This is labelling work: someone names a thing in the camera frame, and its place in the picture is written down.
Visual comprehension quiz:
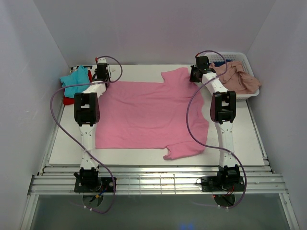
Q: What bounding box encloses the pink t shirt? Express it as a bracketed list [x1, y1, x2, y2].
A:
[95, 68, 209, 160]

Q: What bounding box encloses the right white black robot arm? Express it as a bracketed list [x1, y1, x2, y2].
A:
[190, 55, 241, 192]

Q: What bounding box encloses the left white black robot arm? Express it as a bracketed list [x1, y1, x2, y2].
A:
[74, 63, 110, 192]

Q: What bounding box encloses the blue t shirt in basket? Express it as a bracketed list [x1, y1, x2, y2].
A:
[213, 61, 226, 67]

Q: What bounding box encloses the teal folded t shirt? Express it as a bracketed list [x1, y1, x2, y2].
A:
[59, 66, 91, 98]

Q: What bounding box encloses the beige t shirt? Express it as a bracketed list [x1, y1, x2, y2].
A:
[210, 61, 261, 94]

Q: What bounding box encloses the white plastic basket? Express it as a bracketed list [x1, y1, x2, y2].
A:
[206, 52, 260, 101]

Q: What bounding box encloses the red folded t shirt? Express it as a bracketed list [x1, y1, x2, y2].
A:
[60, 66, 92, 105]

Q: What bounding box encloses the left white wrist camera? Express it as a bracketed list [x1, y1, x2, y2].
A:
[95, 57, 107, 65]

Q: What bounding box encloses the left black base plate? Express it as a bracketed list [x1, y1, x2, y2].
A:
[74, 177, 117, 193]

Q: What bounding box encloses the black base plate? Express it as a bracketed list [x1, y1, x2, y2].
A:
[200, 176, 245, 192]
[74, 177, 117, 193]

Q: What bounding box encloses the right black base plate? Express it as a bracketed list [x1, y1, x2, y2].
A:
[200, 176, 245, 192]

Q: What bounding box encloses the aluminium frame rail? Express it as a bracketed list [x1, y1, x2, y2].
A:
[28, 165, 288, 195]

